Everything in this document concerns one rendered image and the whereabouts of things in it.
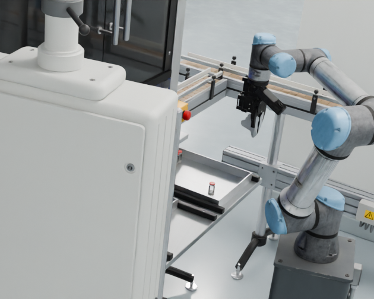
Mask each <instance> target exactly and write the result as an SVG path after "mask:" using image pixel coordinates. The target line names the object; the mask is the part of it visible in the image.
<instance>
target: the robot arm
mask: <svg viewBox="0 0 374 299"><path fill-rule="evenodd" d="M275 44H276V37H275V35H273V34H270V33H256V34H255V35H254V37H253V43H252V50H251V58H250V63H249V71H248V75H246V76H245V77H243V78H242V81H244V84H243V91H242V92H240V94H238V97H237V105H236V109H238V110H241V111H242V112H245V113H246V112H249V113H250V114H248V116H247V117H246V119H245V120H241V125H242V126H243V127H245V128H246V129H248V130H250V132H251V136H252V138H254V137H255V136H256V135H257V134H258V132H259V129H260V127H261V125H262V122H263V119H264V116H265V112H266V107H267V106H268V107H269V108H270V109H271V110H273V111H274V112H275V113H276V114H277V115H280V114H282V112H283V111H285V109H286V108H287V107H286V106H285V105H284V104H283V103H282V102H281V101H280V100H279V99H278V98H277V97H276V96H275V95H274V94H273V93H272V92H271V91H270V90H269V89H268V88H267V87H266V86H267V85H268V83H269V80H270V76H271V73H273V74H274V75H276V76H278V77H280V78H287V77H289V76H290V75H292V74H293V73H295V72H307V73H308V74H309V75H311V76H312V77H313V78H314V79H315V80H316V81H317V82H318V83H319V84H320V85H321V86H323V87H324V89H326V90H327V92H329V93H330V95H332V96H333V97H334V98H335V99H336V100H337V101H338V102H339V103H340V104H341V105H342V107H338V106H334V107H330V108H326V109H322V110H321V111H319V112H318V113H317V114H316V115H315V117H314V118H313V121H312V125H311V127H312V129H311V130H310V131H311V137H312V141H313V144H314V146H313V148H312V150H311V151H310V153H309V155H308V157H307V158H306V160H305V162H304V163H303V165H302V167H301V168H300V170H299V172H298V173H297V175H296V177H295V178H294V180H293V182H292V184H291V185H290V186H289V187H286V188H284V189H283V190H282V191H281V193H280V194H279V196H278V198H275V199H274V198H271V199H269V200H267V202H266V204H265V217H266V220H267V223H268V226H269V228H270V229H271V231H272V232H273V233H275V234H288V233H295V232H299V231H300V233H299V235H298V236H297V238H296V239H295V242H294V251H295V252H296V253H297V254H298V255H299V256H300V257H301V258H303V259H304V260H307V261H310V262H313V263H320V264H325V263H331V262H334V261H336V260H337V258H338V255H339V252H340V247H339V242H338V231H339V228H340V223H341V218H342V214H343V210H344V204H345V199H344V196H343V195H342V194H341V193H340V192H339V191H337V190H335V189H333V188H331V187H328V186H324V184H325V183H326V181H327V180H328V178H329V176H330V175H331V173H332V172H333V170H334V169H335V167H336V166H337V164H338V162H339V161H341V160H345V159H346V158H348V156H349V155H350V154H351V152H352V151H353V150H354V148H355V147H361V146H367V145H373V144H374V96H370V95H368V94H367V93H366V92H365V91H364V90H362V89H361V88H360V87H359V86H358V85H357V84H356V83H355V82H354V81H352V80H351V79H350V78H349V77H348V76H347V75H346V74H345V73H344V72H342V71H341V70H340V69H339V68H337V67H336V66H335V65H334V64H333V63H332V62H331V61H332V59H331V55H330V54H329V51H328V50H327V49H324V48H317V47H316V48H313V49H287V50H281V49H280V48H278V47H277V46H276V45H275ZM243 94H244V95H243ZM238 102H239V105H238Z"/></svg>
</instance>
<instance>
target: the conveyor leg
mask: <svg viewBox="0 0 374 299"><path fill-rule="evenodd" d="M285 117H286V114H284V113H282V114H280V115H277V114H276V113H275V116H274V123H273V127H272V134H271V141H270V148H269V152H268V159H267V163H268V164H270V165H277V161H278V155H279V151H280V144H281V138H282V134H283V127H284V121H285ZM271 195H272V189H269V188H267V187H264V186H263V187H262V194H261V201H260V205H259V212H258V219H257V223H256V230H255V234H256V235H257V236H260V237H262V236H264V235H265V229H266V225H267V220H266V217H265V204H266V202H267V200H269V199H271Z"/></svg>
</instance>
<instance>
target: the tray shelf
mask: <svg viewBox="0 0 374 299"><path fill-rule="evenodd" d="M261 183H262V178H260V180H259V182H254V181H251V182H249V183H248V184H247V185H246V186H245V187H244V188H243V189H241V190H240V191H239V192H238V193H237V194H235V195H234V196H233V197H232V198H231V199H230V200H228V201H227V202H226V203H225V204H224V205H223V206H222V207H224V208H225V210H224V213H223V214H219V213H217V212H214V211H212V210H209V209H207V208H203V207H200V208H201V209H204V210H206V211H209V212H212V213H214V214H217V219H216V220H215V221H212V220H209V219H207V218H204V217H201V216H199V215H196V214H193V213H191V212H188V211H186V210H183V209H180V208H178V207H177V208H176V209H175V210H174V211H173V212H172V216H171V222H170V233H169V243H168V250H167V251H168V252H170V253H173V259H172V260H171V261H169V260H166V269H167V268H168V267H169V266H170V265H171V264H173V263H174V262H175V261H176V260H177V259H178V258H180V257H181V256H182V255H183V254H184V253H185V252H186V251H187V250H188V249H189V248H190V247H192V246H193V245H194V244H195V243H196V242H197V241H198V240H199V239H200V238H201V237H202V236H204V235H205V234H206V233H207V232H208V231H209V230H210V229H212V228H213V226H215V225H216V224H217V223H218V222H219V221H220V220H221V219H222V218H224V217H225V216H226V215H227V214H228V213H229V212H230V211H231V210H232V209H233V208H234V207H236V206H237V205H238V204H239V203H240V202H241V201H243V200H244V198H246V197H247V196H248V195H249V194H250V193H251V192H252V191H253V190H255V189H256V188H257V187H258V186H259V185H260V184H261Z"/></svg>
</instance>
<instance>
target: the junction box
mask: <svg viewBox="0 0 374 299"><path fill-rule="evenodd" d="M355 219H356V220H359V221H362V222H365V223H367V224H370V225H374V202H371V201H368V200H365V199H362V200H361V201H360V202H359V205H358V209H357V213H356V218H355Z"/></svg>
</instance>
